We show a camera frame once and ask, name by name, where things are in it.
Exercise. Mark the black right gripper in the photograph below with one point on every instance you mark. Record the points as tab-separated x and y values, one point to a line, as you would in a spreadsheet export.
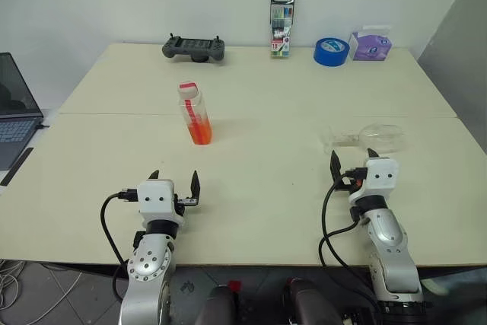
350	183

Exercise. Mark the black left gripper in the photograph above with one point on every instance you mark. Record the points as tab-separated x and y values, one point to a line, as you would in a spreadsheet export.
182	207

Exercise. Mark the clear glass cup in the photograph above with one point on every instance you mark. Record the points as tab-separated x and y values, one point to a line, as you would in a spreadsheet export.
380	136

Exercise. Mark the bottle with orange liquid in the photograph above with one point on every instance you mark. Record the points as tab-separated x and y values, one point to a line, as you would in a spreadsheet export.
198	123

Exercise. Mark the white bottle cap red stripe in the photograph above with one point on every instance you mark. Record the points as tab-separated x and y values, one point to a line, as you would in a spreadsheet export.
188	89

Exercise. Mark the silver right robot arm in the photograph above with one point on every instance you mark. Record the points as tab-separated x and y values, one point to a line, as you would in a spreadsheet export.
392	249

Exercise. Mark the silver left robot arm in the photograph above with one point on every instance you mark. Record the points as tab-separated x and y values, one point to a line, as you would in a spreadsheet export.
146	264

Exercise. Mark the blue tape roll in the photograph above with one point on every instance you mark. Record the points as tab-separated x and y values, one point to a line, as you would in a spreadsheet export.
330	53

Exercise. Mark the purple tissue box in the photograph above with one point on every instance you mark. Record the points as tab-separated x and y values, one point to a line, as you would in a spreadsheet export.
371	46

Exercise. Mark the small red tag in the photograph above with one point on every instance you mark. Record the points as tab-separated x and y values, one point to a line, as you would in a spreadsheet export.
234	285

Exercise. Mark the dark rounded casing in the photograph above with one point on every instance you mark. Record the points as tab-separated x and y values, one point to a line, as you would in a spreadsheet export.
217	306
312	302

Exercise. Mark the grey handheld controller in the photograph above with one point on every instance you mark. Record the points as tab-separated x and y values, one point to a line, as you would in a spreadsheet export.
192	48

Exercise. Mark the marker pen set case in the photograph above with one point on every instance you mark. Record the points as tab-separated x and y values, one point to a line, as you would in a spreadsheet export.
281	24

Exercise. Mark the grey laptop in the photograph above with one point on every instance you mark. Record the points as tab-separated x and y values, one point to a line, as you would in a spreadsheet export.
13	112

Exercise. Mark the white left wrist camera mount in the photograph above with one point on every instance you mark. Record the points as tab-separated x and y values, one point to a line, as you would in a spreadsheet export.
154	197

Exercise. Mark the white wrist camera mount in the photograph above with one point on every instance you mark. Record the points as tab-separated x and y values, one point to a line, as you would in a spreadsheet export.
380	176
154	197

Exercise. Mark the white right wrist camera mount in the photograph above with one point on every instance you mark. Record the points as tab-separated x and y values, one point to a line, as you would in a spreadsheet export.
380	176

